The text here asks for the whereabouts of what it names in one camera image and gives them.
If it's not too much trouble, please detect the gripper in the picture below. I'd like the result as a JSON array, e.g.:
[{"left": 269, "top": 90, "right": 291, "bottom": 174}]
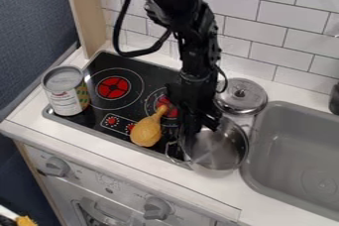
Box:
[{"left": 164, "top": 70, "right": 224, "bottom": 136}]

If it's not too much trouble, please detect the silver pot lid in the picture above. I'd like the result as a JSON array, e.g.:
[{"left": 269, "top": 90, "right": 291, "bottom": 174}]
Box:
[{"left": 213, "top": 77, "right": 270, "bottom": 116}]

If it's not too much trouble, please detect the silver pot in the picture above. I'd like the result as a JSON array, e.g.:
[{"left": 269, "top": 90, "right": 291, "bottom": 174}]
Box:
[{"left": 164, "top": 115, "right": 251, "bottom": 178}]

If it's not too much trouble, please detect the toy stove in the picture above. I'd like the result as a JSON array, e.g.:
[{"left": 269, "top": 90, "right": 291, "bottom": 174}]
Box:
[{"left": 41, "top": 51, "right": 210, "bottom": 171}]

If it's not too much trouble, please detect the yellow toy chicken drumstick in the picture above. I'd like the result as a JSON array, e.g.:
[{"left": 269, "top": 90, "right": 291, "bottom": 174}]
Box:
[{"left": 128, "top": 104, "right": 171, "bottom": 148}]

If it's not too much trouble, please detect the toy sink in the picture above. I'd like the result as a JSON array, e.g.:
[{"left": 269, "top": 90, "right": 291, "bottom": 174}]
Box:
[{"left": 239, "top": 100, "right": 339, "bottom": 222}]

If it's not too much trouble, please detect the silver can with label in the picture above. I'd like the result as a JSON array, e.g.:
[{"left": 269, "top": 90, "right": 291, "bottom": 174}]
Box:
[{"left": 40, "top": 64, "right": 93, "bottom": 118}]

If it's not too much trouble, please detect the yellow toy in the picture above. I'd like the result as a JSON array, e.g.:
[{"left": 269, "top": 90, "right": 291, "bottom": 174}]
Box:
[{"left": 14, "top": 215, "right": 41, "bottom": 226}]

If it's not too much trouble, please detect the black cable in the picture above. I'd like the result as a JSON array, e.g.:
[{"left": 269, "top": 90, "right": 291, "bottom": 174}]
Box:
[{"left": 111, "top": 0, "right": 175, "bottom": 58}]

